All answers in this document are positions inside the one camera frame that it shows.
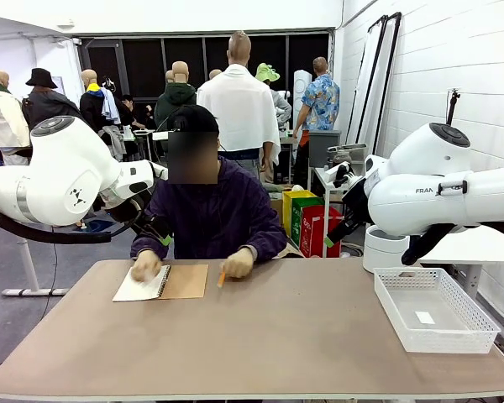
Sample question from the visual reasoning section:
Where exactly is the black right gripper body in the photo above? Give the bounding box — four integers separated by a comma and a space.
339, 179, 374, 231

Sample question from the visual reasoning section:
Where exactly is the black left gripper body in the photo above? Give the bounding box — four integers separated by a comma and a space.
129, 208, 170, 243

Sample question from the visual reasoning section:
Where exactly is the spiral notebook brown cover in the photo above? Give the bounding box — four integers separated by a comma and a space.
112, 263, 209, 303

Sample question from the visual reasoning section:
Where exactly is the person left forearm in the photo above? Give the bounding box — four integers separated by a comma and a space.
239, 226, 289, 264

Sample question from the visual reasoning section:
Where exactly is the person right forearm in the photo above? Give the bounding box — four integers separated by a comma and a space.
129, 217, 174, 261

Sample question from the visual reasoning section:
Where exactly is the person right hand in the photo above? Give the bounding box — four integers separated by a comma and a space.
130, 249, 164, 283

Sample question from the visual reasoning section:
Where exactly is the person left hand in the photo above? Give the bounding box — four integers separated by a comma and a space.
221, 247, 255, 280

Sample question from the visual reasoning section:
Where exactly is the red bag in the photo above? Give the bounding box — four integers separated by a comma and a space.
300, 205, 345, 259

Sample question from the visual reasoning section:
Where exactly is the white side table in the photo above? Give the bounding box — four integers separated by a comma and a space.
312, 165, 350, 259

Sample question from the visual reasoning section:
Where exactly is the green bag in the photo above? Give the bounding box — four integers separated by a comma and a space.
291, 196, 326, 249

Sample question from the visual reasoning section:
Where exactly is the glass jar dark liquid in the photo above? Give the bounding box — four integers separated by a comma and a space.
331, 149, 354, 170

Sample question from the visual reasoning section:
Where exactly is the white cylindrical bin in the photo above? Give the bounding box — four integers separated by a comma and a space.
363, 224, 411, 275

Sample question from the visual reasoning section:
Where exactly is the yellow bag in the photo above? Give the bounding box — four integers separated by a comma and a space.
281, 189, 318, 249

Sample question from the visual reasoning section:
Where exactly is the grey tool on shelf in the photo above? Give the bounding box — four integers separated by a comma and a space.
327, 143, 369, 154

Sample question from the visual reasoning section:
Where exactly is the person torso purple jacket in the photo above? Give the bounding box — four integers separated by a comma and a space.
129, 157, 289, 262

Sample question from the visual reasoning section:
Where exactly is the cardboard box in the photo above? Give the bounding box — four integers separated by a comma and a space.
270, 197, 285, 227

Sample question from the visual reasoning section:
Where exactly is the grey bin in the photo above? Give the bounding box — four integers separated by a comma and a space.
307, 129, 343, 169

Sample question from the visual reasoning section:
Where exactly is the person blurred head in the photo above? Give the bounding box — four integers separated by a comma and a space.
167, 130, 219, 186

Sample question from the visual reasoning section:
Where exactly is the mannequin in floral shirt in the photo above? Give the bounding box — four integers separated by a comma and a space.
292, 56, 342, 192

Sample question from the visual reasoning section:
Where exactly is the black cap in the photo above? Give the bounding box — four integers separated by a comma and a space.
166, 104, 221, 135

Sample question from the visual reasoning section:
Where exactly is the background person black hair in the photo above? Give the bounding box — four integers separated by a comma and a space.
120, 94, 147, 130

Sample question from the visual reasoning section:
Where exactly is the black framed white panel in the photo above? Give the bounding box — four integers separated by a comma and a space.
345, 14, 390, 146
371, 11, 403, 157

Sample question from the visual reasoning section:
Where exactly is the white table stand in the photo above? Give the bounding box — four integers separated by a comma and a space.
1, 237, 71, 297

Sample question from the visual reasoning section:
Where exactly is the white tall air purifier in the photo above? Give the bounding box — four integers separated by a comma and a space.
293, 70, 313, 113

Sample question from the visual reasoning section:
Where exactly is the white work table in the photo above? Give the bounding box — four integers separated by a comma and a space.
407, 225, 504, 300

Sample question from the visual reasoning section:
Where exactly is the mannequin in green hoodie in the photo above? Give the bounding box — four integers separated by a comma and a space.
154, 60, 199, 142

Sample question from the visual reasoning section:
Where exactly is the mannequin with yellow scarf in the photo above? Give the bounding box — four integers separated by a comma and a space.
79, 69, 123, 133

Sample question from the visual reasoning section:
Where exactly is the black tripod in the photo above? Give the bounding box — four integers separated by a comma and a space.
444, 87, 463, 127

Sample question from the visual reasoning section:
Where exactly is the mannequin with white cloth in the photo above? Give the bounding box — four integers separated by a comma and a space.
196, 30, 283, 171

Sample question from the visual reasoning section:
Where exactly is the mannequin with green hat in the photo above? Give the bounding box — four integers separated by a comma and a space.
255, 62, 293, 129

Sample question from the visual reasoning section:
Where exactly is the white plastic mesh basket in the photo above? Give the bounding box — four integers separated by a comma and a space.
373, 267, 501, 354

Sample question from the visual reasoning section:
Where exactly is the mannequin with black hat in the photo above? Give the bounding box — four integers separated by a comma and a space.
21, 67, 83, 132

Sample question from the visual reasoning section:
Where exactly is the mannequin in cream coat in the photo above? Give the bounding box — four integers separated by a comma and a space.
0, 70, 32, 166

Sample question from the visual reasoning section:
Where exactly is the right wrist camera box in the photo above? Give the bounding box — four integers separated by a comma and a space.
324, 161, 363, 189

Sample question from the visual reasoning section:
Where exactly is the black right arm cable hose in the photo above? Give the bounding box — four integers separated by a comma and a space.
401, 223, 468, 266

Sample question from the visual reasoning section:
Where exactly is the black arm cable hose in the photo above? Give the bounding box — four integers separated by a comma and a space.
401, 223, 468, 266
0, 203, 113, 245

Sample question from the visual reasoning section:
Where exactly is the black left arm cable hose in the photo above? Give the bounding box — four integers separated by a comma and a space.
0, 203, 113, 245

